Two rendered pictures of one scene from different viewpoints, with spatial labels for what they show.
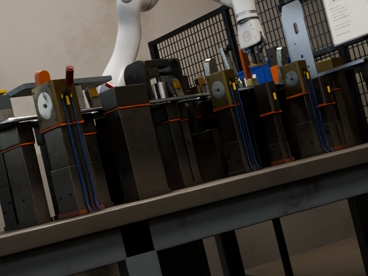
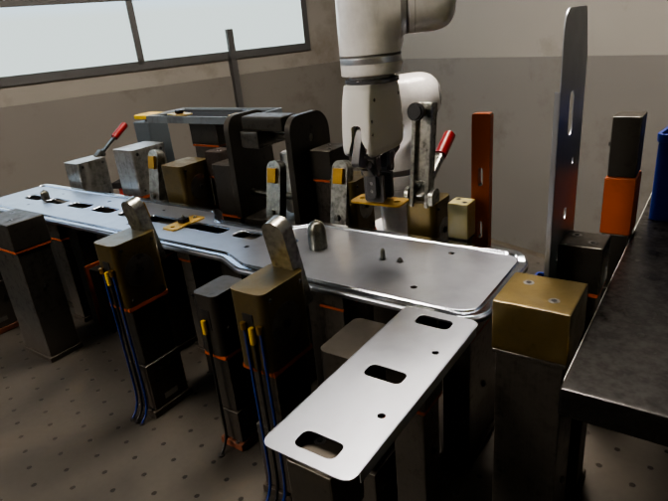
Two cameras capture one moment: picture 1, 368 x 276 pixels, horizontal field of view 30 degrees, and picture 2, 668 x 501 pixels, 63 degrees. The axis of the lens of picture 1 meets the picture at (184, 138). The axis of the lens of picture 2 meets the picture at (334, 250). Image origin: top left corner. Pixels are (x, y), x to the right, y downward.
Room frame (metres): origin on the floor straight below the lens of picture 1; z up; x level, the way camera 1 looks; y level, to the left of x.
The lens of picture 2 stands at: (2.45, -1.11, 1.34)
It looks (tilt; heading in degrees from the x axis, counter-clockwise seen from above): 22 degrees down; 78
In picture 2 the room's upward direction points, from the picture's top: 6 degrees counter-clockwise
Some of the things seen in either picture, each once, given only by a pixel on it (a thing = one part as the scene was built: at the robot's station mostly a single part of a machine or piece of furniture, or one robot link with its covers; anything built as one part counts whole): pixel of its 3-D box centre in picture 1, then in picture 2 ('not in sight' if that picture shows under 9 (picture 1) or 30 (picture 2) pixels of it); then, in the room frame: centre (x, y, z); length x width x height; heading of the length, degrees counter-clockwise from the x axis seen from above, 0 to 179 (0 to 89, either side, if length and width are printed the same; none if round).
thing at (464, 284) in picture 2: (173, 101); (175, 225); (2.35, 0.01, 1.00); 1.38 x 0.22 x 0.02; 132
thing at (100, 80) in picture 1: (60, 86); (212, 115); (2.47, 0.39, 1.16); 0.37 x 0.14 x 0.02; 132
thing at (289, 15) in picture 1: (298, 42); (565, 164); (2.85, -0.56, 1.17); 0.12 x 0.01 x 0.34; 42
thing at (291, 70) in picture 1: (306, 109); (276, 393); (2.48, -0.46, 0.87); 0.12 x 0.07 x 0.35; 42
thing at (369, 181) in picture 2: (260, 53); (370, 181); (2.66, -0.37, 1.13); 0.03 x 0.03 x 0.07; 42
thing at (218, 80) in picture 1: (234, 122); (139, 328); (2.27, -0.17, 0.87); 0.12 x 0.07 x 0.35; 42
